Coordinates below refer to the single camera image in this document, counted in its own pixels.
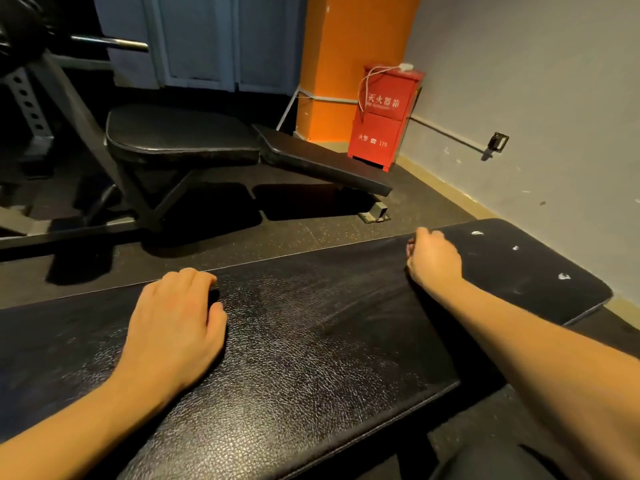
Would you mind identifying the blue double door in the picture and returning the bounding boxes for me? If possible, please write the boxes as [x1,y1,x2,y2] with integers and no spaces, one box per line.
[92,0,309,96]

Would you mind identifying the person's right forearm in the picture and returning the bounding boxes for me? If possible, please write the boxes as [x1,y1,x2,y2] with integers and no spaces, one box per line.
[420,277,640,480]

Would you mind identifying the black bench seat pad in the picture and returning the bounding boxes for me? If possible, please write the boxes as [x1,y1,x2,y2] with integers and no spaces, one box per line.
[105,105,261,168]

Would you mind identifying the black bench back pad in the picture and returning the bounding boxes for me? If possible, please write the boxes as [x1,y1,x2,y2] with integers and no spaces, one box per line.
[252,124,394,198]

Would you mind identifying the grey metal bench frame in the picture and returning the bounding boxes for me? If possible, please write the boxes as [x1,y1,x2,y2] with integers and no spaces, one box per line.
[0,50,392,251]

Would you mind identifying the steel barbell bar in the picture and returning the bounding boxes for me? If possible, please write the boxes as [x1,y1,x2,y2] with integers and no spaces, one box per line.
[70,35,150,53]

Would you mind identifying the white charger cable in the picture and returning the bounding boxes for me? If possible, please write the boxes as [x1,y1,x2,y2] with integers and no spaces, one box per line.
[357,65,404,113]

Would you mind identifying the person's right hand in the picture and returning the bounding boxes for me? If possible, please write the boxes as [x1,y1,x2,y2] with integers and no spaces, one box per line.
[406,227,464,296]

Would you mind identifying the person's left hand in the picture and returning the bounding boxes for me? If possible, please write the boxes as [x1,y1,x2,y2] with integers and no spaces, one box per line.
[111,268,229,403]

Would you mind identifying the white cable round pillar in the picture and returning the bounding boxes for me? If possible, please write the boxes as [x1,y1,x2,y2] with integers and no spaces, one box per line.
[275,85,361,132]

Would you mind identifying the grey wall cable conduit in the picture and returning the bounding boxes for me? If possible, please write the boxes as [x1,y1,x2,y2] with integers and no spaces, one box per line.
[409,116,494,151]

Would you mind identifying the black leather flat bench pad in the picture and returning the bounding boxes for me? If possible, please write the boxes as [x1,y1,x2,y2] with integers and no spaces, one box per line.
[0,218,614,480]

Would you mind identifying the person's left forearm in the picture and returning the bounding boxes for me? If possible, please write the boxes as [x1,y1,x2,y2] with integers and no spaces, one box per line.
[0,377,173,480]

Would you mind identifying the black weight plates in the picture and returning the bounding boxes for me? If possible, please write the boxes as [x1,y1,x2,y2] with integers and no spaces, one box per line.
[0,0,57,76]

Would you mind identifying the orange pillar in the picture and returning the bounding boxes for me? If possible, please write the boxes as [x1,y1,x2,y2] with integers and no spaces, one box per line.
[294,0,422,144]

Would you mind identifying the red fire extinguisher box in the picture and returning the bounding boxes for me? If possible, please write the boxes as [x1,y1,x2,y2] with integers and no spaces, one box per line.
[347,65,426,173]

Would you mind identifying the grey perforated rack upright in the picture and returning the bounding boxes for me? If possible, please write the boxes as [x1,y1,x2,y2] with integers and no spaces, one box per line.
[0,67,56,145]

